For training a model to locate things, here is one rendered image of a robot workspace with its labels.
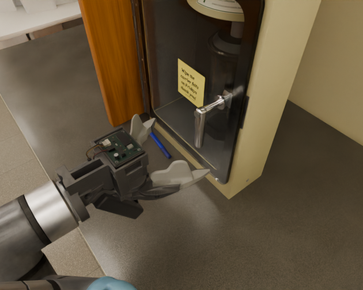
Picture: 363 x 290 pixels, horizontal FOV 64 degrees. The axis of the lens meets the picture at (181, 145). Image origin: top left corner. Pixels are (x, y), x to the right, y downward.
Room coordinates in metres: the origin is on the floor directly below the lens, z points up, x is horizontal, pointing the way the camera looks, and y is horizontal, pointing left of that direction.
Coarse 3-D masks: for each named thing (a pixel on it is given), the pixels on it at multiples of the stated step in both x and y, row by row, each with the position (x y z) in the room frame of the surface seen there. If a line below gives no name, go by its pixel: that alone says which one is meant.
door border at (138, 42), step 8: (136, 0) 0.58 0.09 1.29; (136, 8) 0.58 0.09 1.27; (136, 16) 0.59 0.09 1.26; (136, 24) 0.59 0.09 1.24; (136, 40) 0.59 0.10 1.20; (144, 64) 0.58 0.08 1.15; (144, 72) 0.58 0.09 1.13; (144, 80) 0.58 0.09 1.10; (144, 88) 0.59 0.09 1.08; (144, 104) 0.59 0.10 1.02
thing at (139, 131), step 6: (132, 120) 0.35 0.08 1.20; (138, 120) 0.36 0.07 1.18; (150, 120) 0.39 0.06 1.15; (132, 126) 0.34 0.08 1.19; (138, 126) 0.36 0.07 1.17; (144, 126) 0.37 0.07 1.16; (150, 126) 0.37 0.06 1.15; (132, 132) 0.34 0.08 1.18; (138, 132) 0.35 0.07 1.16; (144, 132) 0.36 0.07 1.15; (150, 132) 0.37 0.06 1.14; (138, 138) 0.34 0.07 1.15; (144, 138) 0.35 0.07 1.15
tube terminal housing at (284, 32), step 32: (288, 0) 0.37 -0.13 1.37; (320, 0) 0.42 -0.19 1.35; (288, 32) 0.38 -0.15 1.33; (256, 64) 0.36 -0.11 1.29; (288, 64) 0.40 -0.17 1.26; (256, 96) 0.36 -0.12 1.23; (160, 128) 0.56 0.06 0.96; (256, 128) 0.37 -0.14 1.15; (192, 160) 0.45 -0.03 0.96; (256, 160) 0.39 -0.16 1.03; (224, 192) 0.36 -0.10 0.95
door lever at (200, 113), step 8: (216, 96) 0.39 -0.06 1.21; (208, 104) 0.37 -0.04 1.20; (216, 104) 0.37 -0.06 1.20; (224, 104) 0.37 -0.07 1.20; (200, 112) 0.35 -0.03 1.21; (208, 112) 0.36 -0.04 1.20; (200, 120) 0.35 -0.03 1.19; (200, 128) 0.35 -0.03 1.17; (200, 136) 0.35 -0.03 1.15; (200, 144) 0.35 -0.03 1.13
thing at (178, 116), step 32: (160, 0) 0.52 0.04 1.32; (192, 0) 0.45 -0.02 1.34; (224, 0) 0.40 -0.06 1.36; (256, 0) 0.36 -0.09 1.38; (160, 32) 0.52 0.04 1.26; (192, 32) 0.45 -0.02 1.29; (224, 32) 0.39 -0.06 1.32; (256, 32) 0.35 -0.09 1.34; (160, 64) 0.53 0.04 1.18; (192, 64) 0.44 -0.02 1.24; (224, 64) 0.39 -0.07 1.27; (160, 96) 0.53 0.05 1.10; (224, 96) 0.38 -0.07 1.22; (192, 128) 0.44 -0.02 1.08; (224, 128) 0.37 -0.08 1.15; (224, 160) 0.36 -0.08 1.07
